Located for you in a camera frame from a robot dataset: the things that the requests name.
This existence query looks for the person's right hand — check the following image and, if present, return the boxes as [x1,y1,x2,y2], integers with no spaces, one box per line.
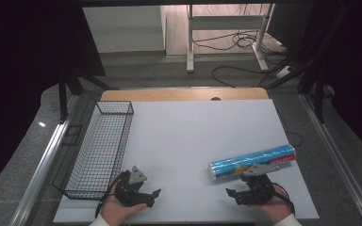
[250,184,293,224]

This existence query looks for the aluminium rail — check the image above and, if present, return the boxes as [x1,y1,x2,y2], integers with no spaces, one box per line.
[299,93,362,226]
[8,94,81,226]

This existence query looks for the thin black table cable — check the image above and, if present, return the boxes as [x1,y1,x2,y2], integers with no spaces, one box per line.
[277,112,304,148]

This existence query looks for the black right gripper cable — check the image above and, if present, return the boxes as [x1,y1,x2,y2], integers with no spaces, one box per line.
[271,182,296,217]

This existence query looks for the blue plastic wrap roll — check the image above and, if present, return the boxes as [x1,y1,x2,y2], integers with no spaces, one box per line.
[209,144,297,182]

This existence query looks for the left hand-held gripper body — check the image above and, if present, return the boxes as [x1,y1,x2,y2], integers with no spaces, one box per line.
[114,165,154,208]

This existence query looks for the white metal desk frame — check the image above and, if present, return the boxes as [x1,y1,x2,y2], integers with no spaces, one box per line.
[186,3,276,74]

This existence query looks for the white cabinet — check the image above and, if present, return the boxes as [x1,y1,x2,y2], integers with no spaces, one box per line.
[82,5,168,55]

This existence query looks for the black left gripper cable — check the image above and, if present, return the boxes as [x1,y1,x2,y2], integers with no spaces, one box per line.
[94,170,130,219]

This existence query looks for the black wire basket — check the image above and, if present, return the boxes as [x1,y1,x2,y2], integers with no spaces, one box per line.
[52,100,135,201]

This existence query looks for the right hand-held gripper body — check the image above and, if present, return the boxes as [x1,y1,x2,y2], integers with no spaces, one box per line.
[239,163,281,206]

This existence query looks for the black metal stand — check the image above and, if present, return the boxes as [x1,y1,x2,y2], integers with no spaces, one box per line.
[57,67,121,122]
[257,3,353,124]

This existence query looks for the black floor cables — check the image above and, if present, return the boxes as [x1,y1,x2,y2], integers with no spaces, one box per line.
[191,29,288,89]

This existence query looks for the person's left hand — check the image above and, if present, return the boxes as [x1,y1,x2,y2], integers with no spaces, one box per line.
[99,184,148,226]

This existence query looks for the white power strip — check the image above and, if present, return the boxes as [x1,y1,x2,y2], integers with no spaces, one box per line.
[275,65,294,79]

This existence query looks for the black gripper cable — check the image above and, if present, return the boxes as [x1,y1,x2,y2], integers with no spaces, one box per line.
[94,170,130,219]
[271,182,296,217]

